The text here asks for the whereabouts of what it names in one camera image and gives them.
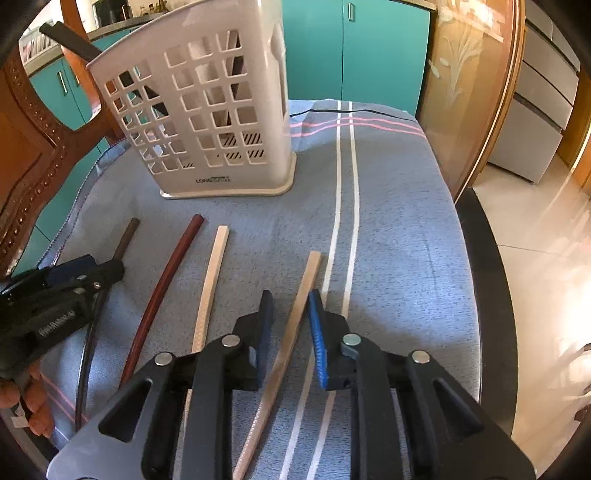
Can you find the black chopstick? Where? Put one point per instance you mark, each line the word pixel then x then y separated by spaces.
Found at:
pixel 64 39

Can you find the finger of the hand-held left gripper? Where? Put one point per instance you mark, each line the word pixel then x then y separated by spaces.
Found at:
pixel 108 272
pixel 64 272

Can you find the blue striped tablecloth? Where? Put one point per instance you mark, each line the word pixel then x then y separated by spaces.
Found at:
pixel 406 240

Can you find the white plastic utensil holder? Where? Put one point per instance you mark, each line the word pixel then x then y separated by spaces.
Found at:
pixel 272 129

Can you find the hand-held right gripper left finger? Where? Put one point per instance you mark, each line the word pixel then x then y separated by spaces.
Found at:
pixel 264 341

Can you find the dark brown chopstick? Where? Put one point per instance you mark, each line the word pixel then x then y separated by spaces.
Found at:
pixel 127 237

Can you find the cream chopstick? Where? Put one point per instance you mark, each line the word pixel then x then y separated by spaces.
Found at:
pixel 212 277
pixel 286 341

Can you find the wooden framed glass door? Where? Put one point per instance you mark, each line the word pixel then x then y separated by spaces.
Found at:
pixel 461 115

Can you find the carved wooden chair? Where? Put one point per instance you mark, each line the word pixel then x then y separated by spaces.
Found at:
pixel 27 161

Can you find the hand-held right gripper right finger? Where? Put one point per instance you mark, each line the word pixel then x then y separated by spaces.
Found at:
pixel 318 341

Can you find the grey drawer cabinet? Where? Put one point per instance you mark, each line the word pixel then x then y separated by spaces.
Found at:
pixel 531 138

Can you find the teal cabinet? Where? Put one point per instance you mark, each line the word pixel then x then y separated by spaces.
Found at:
pixel 74 101
pixel 369 46

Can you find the person's left hand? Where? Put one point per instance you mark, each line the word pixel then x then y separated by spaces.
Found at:
pixel 39 406

